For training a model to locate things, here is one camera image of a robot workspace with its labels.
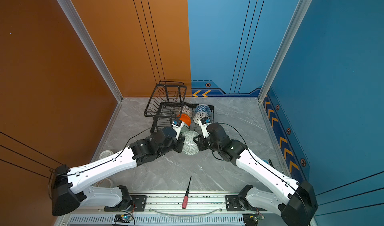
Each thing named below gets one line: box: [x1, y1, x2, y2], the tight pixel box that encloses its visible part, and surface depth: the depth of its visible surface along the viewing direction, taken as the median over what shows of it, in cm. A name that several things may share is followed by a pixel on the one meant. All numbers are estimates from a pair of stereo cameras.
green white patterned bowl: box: [182, 130, 200, 156], surface depth 76 cm
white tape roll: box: [99, 150, 114, 160], surface depth 85 cm
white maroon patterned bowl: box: [193, 111, 210, 124], surface depth 104 cm
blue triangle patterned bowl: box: [194, 103, 211, 116], surface depth 108 cm
